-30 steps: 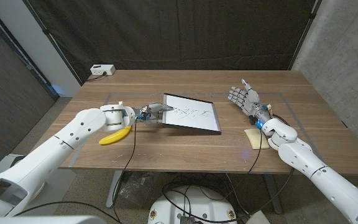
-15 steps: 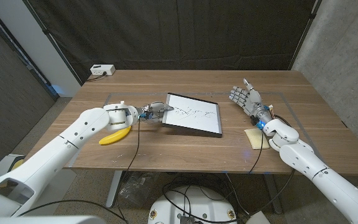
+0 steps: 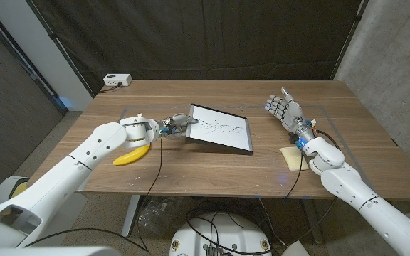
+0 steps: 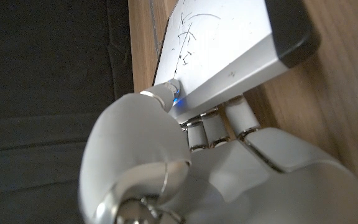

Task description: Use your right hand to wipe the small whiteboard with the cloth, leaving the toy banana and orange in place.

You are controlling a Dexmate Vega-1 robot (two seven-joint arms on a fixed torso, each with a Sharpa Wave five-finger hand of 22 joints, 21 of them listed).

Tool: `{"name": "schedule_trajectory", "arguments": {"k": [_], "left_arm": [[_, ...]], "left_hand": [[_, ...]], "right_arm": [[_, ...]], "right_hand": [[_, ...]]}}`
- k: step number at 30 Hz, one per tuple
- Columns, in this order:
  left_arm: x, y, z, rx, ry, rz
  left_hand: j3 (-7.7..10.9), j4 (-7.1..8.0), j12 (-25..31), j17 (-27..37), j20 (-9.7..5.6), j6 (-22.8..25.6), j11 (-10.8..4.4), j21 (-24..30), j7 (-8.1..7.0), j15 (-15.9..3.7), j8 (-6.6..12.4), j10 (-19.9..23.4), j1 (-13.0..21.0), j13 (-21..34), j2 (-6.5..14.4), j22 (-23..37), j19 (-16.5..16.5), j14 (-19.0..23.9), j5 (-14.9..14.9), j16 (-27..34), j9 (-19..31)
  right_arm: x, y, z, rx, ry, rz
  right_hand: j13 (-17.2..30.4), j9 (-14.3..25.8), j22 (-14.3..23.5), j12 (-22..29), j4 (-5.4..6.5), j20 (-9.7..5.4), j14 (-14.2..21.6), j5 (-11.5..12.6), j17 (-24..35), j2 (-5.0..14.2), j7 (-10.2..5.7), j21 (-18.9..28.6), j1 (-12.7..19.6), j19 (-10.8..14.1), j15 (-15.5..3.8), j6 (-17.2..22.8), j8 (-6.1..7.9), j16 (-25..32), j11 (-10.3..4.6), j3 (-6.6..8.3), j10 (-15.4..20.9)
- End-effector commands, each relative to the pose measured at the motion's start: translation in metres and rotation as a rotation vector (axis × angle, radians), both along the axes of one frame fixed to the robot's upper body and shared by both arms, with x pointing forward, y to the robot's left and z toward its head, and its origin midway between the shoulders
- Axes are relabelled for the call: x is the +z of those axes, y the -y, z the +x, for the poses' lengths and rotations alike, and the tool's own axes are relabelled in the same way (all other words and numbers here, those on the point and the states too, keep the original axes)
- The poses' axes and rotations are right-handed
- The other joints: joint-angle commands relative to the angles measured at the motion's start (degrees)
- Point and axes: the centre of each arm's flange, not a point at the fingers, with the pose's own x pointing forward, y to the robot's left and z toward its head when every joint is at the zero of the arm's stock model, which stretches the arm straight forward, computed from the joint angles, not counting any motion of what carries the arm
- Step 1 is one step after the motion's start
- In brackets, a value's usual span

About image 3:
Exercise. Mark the yellow black-edged pad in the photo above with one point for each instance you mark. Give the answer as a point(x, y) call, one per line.
point(20, 190)

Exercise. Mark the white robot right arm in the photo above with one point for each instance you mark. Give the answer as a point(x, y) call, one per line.
point(354, 188)

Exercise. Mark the small black-framed whiteboard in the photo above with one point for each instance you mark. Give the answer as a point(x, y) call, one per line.
point(223, 138)

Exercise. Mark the beige sponge piece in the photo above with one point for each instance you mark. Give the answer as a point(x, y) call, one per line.
point(292, 158)

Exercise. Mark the grey tape rectangle outline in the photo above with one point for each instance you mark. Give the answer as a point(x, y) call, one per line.
point(255, 106)

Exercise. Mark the white robot chest cover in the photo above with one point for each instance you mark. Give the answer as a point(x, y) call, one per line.
point(48, 251)

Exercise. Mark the white flat board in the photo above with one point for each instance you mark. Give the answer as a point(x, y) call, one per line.
point(295, 249)

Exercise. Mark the grey metal table leg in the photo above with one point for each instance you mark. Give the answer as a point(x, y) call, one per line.
point(131, 217)
point(312, 220)

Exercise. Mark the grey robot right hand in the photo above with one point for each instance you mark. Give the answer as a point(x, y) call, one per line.
point(292, 112)

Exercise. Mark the white power strip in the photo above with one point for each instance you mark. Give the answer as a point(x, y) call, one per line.
point(117, 79)

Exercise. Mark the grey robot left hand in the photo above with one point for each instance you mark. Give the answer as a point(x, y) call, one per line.
point(178, 122)

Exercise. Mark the black backdrop stand pole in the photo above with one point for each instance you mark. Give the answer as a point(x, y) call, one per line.
point(53, 37)
point(359, 17)

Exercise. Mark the yellow toy banana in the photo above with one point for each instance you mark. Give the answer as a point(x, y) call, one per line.
point(130, 158)

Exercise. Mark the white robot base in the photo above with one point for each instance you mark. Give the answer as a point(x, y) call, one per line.
point(223, 231)

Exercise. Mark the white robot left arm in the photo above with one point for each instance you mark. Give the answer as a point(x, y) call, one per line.
point(66, 170)

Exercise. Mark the clear plastic bag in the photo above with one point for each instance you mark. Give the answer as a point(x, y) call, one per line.
point(158, 217)

